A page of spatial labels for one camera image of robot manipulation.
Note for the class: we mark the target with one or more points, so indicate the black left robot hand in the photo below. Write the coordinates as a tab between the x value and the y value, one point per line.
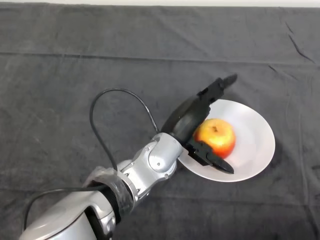
190	117

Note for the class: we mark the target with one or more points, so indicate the red yellow apple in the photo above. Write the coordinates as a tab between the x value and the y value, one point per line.
220	140

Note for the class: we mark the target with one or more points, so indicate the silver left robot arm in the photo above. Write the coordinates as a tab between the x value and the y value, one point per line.
112	195

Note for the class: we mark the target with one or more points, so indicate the white round plate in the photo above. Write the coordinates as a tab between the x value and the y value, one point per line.
252	150

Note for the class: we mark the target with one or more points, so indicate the black table cloth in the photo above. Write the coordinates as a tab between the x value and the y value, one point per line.
75	50

